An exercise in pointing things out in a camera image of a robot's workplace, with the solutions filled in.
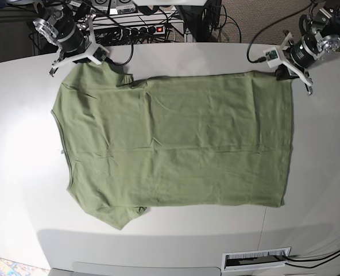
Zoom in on white camera mount image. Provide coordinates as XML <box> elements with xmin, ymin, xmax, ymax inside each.
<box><xmin>49</xmin><ymin>15</ymin><xmax>110</xmax><ymax>76</ymax></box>
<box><xmin>263</xmin><ymin>30</ymin><xmax>313</xmax><ymax>95</ymax></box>

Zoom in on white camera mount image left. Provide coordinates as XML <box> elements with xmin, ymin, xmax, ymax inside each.
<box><xmin>49</xmin><ymin>15</ymin><xmax>110</xmax><ymax>76</ymax></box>

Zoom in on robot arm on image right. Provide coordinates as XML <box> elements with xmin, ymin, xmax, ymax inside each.
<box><xmin>264</xmin><ymin>1</ymin><xmax>340</xmax><ymax>87</ymax></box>

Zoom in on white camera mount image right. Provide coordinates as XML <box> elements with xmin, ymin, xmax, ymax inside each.
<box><xmin>263</xmin><ymin>30</ymin><xmax>313</xmax><ymax>95</ymax></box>

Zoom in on white power strip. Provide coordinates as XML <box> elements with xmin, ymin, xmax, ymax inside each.
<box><xmin>94</xmin><ymin>23</ymin><xmax>184</xmax><ymax>40</ymax></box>

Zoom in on green T-shirt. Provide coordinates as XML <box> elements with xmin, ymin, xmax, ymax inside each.
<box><xmin>52</xmin><ymin>63</ymin><xmax>293</xmax><ymax>229</ymax></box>

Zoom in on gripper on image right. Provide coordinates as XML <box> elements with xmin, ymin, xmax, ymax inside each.
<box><xmin>275</xmin><ymin>40</ymin><xmax>314</xmax><ymax>81</ymax></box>

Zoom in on black cables near grommet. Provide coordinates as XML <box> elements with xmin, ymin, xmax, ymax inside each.
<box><xmin>273</xmin><ymin>246</ymin><xmax>340</xmax><ymax>270</ymax></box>

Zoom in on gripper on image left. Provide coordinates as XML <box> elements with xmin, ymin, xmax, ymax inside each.
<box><xmin>57</xmin><ymin>30</ymin><xmax>86</xmax><ymax>58</ymax></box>

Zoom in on table cable grommet slot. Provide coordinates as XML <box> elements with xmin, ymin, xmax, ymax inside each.
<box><xmin>221</xmin><ymin>247</ymin><xmax>291</xmax><ymax>272</ymax></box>

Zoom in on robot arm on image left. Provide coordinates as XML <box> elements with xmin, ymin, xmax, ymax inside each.
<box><xmin>33</xmin><ymin>1</ymin><xmax>87</xmax><ymax>57</ymax></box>

